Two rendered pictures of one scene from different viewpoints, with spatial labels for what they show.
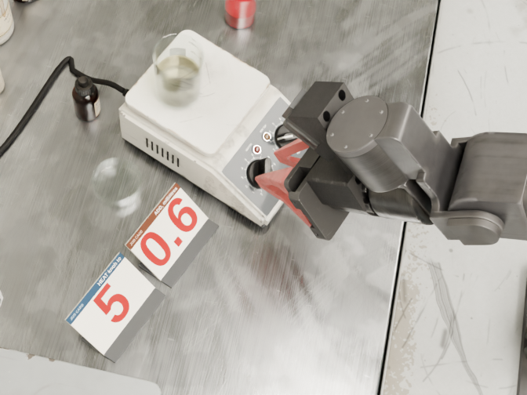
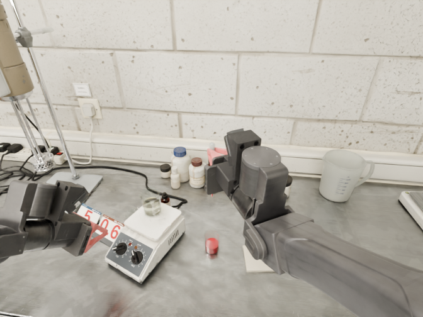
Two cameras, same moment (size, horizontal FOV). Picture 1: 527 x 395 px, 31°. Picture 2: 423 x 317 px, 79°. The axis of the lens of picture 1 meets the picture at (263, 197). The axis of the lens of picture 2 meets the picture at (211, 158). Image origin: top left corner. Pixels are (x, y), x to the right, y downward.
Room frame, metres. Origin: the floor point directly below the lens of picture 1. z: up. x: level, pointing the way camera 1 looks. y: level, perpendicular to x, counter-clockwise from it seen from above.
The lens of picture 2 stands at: (0.76, -0.40, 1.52)
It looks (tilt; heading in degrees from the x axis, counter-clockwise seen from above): 33 degrees down; 97
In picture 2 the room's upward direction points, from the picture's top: straight up
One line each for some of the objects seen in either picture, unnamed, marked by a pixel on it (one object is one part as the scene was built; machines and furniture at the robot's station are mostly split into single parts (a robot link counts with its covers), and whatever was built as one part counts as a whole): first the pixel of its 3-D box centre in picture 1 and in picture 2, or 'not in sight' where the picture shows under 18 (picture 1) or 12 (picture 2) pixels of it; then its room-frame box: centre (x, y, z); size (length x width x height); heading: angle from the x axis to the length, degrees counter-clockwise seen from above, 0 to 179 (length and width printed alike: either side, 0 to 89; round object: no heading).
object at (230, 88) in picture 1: (198, 91); (153, 218); (0.54, 0.09, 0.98); 0.12 x 0.12 x 0.01; 67
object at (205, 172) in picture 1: (216, 123); (149, 234); (0.53, 0.07, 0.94); 0.22 x 0.13 x 0.08; 67
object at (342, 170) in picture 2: not in sight; (343, 177); (1.13, 0.37, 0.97); 0.18 x 0.13 x 0.15; 5
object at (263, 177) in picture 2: not in sight; (265, 199); (0.81, -0.10, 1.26); 0.12 x 0.09 x 0.12; 120
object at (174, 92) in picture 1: (179, 74); (150, 202); (0.53, 0.11, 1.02); 0.06 x 0.05 x 0.08; 43
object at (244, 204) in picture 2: not in sight; (253, 200); (0.79, -0.07, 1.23); 0.07 x 0.06 x 0.07; 120
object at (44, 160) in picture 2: not in sight; (30, 132); (0.13, 0.22, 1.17); 0.07 x 0.07 x 0.25
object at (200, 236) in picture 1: (173, 235); (107, 230); (0.39, 0.09, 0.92); 0.09 x 0.06 x 0.04; 157
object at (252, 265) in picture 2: not in sight; (261, 243); (0.84, 0.06, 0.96); 0.08 x 0.08 x 0.13; 9
